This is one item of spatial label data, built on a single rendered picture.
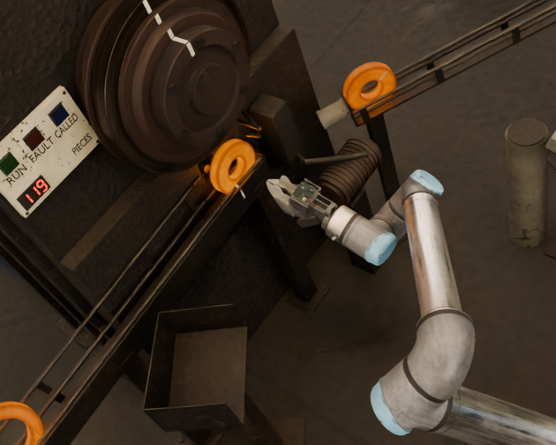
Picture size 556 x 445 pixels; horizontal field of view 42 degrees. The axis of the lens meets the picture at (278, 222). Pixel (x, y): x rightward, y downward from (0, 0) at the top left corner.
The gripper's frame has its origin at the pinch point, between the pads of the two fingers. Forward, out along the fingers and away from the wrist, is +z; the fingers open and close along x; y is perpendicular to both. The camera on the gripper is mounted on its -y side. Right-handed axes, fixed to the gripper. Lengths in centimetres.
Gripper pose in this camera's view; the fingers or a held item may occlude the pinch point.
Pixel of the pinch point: (271, 184)
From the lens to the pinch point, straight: 194.3
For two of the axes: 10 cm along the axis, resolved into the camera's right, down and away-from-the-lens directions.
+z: -8.1, -5.1, 2.8
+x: -5.8, 7.3, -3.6
